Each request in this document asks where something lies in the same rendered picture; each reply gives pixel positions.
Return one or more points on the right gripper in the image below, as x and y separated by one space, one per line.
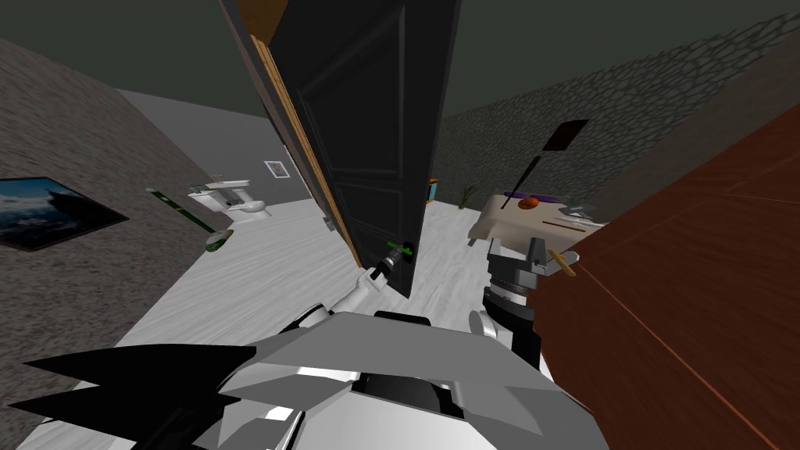
507 265

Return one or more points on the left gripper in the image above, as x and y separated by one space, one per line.
387 262

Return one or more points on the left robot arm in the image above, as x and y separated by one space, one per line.
365 289

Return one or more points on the beige bed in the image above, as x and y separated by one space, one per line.
519 222

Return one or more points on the yellow and blue box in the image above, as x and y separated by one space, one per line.
432 191

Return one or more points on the small potted plant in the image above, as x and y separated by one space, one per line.
466 197

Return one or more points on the black floor lamp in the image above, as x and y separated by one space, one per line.
565 134

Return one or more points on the dark panelled door leaf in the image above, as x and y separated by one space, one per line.
369 125

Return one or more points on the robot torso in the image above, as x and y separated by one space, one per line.
400 419

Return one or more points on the white toilet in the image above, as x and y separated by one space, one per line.
234 200

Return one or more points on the small framed wall picture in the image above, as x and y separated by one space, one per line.
277 169

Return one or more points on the dark landscape wall picture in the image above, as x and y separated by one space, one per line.
50 212

